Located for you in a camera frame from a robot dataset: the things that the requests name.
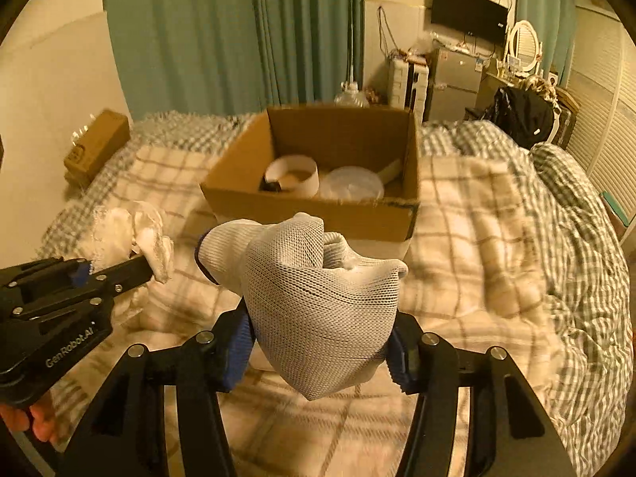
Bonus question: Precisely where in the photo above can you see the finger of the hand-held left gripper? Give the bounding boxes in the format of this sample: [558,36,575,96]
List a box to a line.
[15,254,153,322]
[0,257,93,310]

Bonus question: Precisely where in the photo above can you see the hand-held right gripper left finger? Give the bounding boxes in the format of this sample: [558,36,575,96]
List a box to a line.
[57,303,256,477]

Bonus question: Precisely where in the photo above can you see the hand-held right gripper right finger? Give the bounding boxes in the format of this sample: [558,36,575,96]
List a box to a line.
[385,310,580,477]

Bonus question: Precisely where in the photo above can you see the white fluffy cloth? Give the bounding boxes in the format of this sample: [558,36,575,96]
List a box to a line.
[74,201,176,320]

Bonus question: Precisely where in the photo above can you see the white mesh work glove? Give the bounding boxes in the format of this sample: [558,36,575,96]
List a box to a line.
[195,212,409,401]

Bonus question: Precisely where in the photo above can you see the person's left hand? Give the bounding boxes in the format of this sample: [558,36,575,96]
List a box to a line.
[0,392,59,445]

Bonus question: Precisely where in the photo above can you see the small closed cardboard box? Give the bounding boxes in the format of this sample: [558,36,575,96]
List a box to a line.
[63,109,132,188]

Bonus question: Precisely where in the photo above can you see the beige plaid blanket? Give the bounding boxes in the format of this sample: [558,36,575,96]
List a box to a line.
[50,144,570,477]

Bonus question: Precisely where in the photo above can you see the clear plastic lid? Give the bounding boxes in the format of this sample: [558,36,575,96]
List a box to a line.
[318,166,386,203]

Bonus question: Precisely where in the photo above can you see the white flat strip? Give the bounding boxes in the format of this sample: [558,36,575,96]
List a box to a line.
[376,158,404,182]

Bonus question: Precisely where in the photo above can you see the grey checked duvet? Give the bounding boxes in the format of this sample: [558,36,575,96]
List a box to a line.
[37,109,635,464]

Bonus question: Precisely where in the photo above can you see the wide green curtain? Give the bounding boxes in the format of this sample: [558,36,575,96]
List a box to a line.
[102,0,366,121]

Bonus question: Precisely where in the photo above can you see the clear plastic bottle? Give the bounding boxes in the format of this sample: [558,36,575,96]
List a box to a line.
[334,79,371,109]

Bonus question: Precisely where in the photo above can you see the white plastic drawer unit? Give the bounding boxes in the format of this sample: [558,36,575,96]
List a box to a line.
[387,56,429,125]

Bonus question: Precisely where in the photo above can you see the black bag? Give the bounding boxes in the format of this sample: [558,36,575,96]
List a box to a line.
[491,86,556,149]

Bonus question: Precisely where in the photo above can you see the grey small fridge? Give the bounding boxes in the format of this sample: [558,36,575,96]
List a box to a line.
[426,47,492,123]

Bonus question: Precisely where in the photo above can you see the white louvered wardrobe door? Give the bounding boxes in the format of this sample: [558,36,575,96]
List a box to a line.
[564,5,636,194]

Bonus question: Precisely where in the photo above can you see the white oval mirror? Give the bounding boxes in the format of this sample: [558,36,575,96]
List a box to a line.
[505,20,543,74]

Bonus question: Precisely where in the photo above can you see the black monitor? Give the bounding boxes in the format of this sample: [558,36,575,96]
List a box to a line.
[430,0,510,44]

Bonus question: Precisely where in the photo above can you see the narrow green curtain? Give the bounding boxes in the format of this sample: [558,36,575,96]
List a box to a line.
[516,0,578,78]

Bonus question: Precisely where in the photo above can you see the white paper ring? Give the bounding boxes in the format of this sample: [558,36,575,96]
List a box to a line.
[263,155,319,198]

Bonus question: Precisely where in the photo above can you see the black wall cable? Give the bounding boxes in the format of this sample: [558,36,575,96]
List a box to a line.
[376,5,401,58]

